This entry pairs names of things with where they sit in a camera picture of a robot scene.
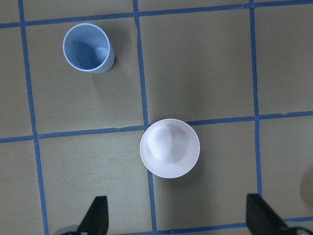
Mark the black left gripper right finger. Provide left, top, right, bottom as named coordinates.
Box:
left=246, top=193, right=289, bottom=235

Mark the light blue plastic cup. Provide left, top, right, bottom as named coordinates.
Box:
left=63, top=23, right=115, bottom=73

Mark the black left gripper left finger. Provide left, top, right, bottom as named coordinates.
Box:
left=76, top=196, right=108, bottom=235

